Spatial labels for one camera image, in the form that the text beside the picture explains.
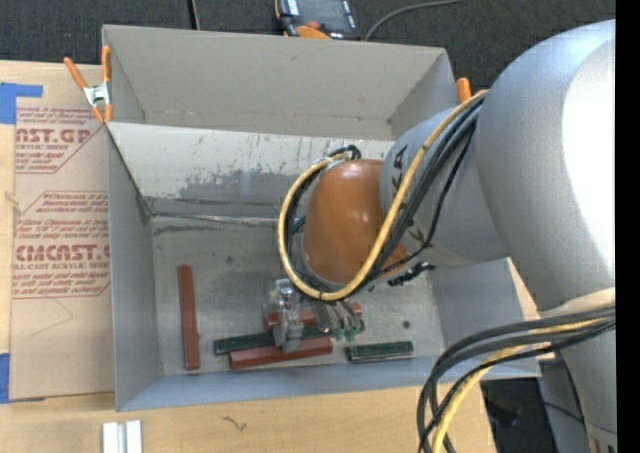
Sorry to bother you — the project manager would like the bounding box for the grey metal bin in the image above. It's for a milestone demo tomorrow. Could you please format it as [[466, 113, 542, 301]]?
[[101, 24, 542, 413]]

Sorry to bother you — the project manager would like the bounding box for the black cylinder on white bracket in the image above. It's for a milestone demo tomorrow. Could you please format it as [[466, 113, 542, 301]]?
[[387, 261, 437, 288]]

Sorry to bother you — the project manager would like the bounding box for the dark green flat block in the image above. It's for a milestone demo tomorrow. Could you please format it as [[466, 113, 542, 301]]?
[[345, 340, 416, 365], [213, 324, 333, 356]]

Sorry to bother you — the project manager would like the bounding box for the brown cardboard board red print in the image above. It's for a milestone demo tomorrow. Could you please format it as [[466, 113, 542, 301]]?
[[0, 59, 117, 403]]

